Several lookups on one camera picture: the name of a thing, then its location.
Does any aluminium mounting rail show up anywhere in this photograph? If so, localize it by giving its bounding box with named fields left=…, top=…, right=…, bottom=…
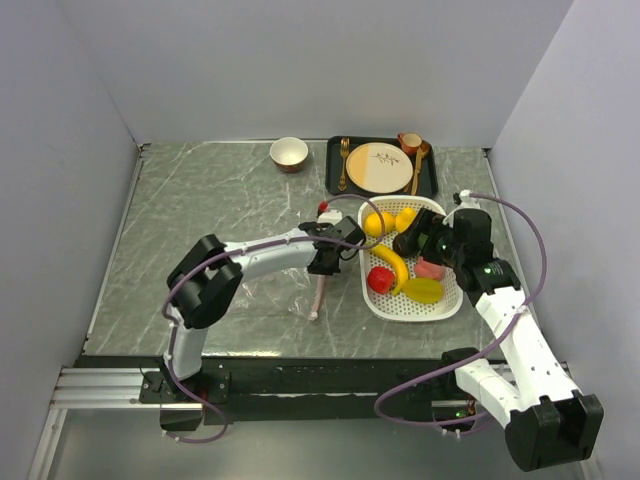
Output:
left=48, top=364, right=576, bottom=411

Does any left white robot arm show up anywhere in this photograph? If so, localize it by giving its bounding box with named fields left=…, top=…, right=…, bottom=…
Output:
left=162, top=216, right=366, bottom=402

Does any yellow lemon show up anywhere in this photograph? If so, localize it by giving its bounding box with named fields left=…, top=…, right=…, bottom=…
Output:
left=395, top=207, right=417, bottom=233

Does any gold fork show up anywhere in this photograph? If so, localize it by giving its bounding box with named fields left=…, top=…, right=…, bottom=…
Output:
left=338, top=137, right=350, bottom=192

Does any round yellow orange fruit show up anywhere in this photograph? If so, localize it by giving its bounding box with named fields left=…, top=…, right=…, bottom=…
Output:
left=363, top=212, right=395, bottom=238

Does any yellow banana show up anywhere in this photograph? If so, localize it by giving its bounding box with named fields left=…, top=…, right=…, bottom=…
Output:
left=369, top=244, right=410, bottom=295

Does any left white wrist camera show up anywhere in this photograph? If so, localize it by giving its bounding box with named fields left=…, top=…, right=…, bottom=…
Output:
left=316, top=201, right=343, bottom=225

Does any small orange cup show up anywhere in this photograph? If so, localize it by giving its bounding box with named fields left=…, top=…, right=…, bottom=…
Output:
left=397, top=132, right=423, bottom=156

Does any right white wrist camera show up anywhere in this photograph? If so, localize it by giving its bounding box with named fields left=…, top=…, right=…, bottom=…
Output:
left=443, top=189, right=480, bottom=227

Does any white perforated plastic basket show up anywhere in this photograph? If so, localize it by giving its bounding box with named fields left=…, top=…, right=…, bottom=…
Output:
left=359, top=195, right=463, bottom=323

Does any pink food piece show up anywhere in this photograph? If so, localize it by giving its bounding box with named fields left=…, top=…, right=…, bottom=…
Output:
left=414, top=258, right=446, bottom=281

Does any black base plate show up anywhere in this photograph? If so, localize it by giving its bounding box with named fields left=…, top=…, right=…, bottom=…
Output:
left=75, top=356, right=441, bottom=433

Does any cream and orange plate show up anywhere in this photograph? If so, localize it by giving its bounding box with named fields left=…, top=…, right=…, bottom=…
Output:
left=346, top=142, right=414, bottom=195

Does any white and brown bowl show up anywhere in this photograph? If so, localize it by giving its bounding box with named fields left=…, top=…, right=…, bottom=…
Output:
left=269, top=137, right=309, bottom=173

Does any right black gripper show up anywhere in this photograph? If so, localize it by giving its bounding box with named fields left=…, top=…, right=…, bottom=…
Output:
left=395, top=207, right=465, bottom=269

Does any yellow star fruit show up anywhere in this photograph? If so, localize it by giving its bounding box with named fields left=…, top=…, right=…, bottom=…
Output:
left=402, top=278, right=444, bottom=304

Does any clear zip top bag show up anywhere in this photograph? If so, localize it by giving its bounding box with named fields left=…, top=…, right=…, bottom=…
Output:
left=237, top=268, right=328, bottom=322

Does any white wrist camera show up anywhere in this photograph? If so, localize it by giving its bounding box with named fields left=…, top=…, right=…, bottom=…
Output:
left=316, top=201, right=343, bottom=225
left=443, top=189, right=480, bottom=227

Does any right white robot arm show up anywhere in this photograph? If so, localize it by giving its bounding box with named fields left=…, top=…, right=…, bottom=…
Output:
left=393, top=207, right=604, bottom=471

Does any black serving tray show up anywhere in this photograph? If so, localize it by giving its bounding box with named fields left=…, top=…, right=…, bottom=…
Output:
left=325, top=135, right=439, bottom=199

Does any gold spoon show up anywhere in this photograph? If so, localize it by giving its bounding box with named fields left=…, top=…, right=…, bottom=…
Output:
left=410, top=141, right=430, bottom=195

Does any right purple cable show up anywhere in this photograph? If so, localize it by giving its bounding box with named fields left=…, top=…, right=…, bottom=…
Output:
left=374, top=192, right=548, bottom=437

